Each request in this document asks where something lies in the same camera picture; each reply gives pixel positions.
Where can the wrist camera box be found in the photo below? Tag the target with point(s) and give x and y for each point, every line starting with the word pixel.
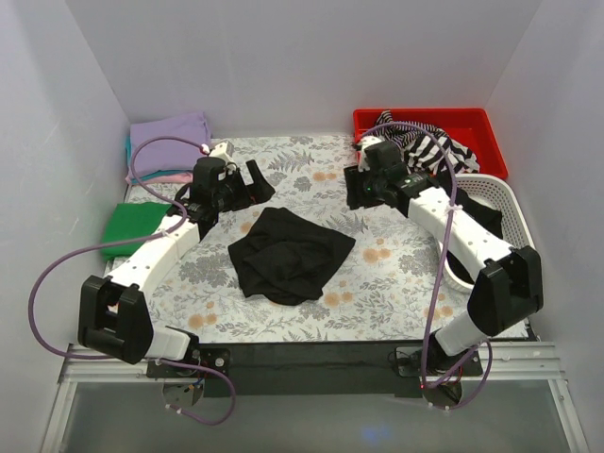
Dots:
pixel 362 145
pixel 223 150

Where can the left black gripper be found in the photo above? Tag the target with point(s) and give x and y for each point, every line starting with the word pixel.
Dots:
pixel 243 190

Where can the red plastic tray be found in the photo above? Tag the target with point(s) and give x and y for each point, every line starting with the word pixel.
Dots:
pixel 468 126

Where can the folded green t shirt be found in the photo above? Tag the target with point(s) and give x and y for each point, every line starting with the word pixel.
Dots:
pixel 131 221

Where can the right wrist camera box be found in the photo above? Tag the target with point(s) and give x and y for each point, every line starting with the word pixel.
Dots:
pixel 362 145

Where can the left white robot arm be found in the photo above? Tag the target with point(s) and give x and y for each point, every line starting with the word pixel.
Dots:
pixel 113 315

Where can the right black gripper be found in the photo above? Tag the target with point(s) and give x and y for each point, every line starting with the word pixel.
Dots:
pixel 355 187

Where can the white perforated laundry basket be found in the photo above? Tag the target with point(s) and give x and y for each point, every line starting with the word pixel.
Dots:
pixel 495 194

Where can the aluminium frame rail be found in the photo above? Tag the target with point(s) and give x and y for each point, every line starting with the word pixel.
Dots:
pixel 515 398

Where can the floral table cloth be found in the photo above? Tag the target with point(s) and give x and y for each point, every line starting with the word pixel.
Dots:
pixel 385 290

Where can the black garment in basket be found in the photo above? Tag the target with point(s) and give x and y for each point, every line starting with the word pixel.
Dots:
pixel 487 217

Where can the black white striped shirt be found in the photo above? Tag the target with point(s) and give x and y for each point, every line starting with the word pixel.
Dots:
pixel 419 145

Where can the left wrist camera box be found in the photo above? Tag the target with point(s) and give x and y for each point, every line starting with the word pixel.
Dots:
pixel 223 150

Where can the folded teal t shirt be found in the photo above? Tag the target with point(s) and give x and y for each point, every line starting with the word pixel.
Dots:
pixel 129 151

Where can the folded lilac t shirt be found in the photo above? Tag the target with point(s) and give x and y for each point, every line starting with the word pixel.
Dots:
pixel 171 154

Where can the folded pink t shirt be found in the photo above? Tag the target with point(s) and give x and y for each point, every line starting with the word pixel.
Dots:
pixel 162 177

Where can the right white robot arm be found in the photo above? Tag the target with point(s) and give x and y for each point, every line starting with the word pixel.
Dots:
pixel 508 285

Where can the black t shirt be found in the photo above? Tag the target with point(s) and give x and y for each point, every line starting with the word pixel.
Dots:
pixel 288 259

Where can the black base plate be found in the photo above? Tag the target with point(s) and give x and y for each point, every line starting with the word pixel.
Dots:
pixel 313 368

